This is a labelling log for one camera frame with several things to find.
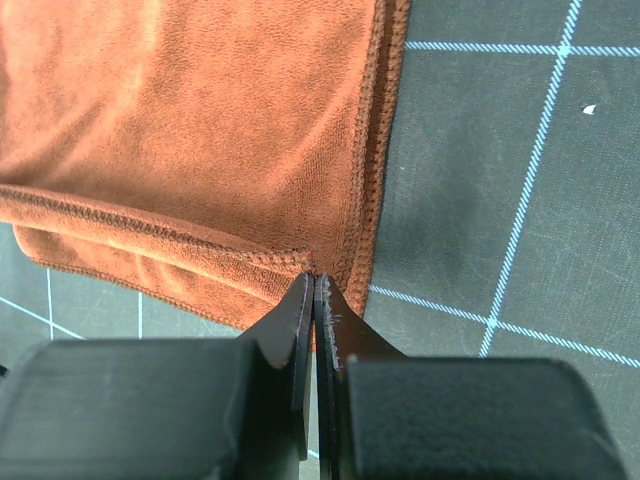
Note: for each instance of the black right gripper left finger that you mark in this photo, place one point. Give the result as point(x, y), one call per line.
point(208, 408)

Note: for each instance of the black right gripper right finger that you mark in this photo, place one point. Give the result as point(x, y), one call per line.
point(386, 415)

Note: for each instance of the brown towel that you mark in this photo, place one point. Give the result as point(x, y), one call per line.
point(205, 153)

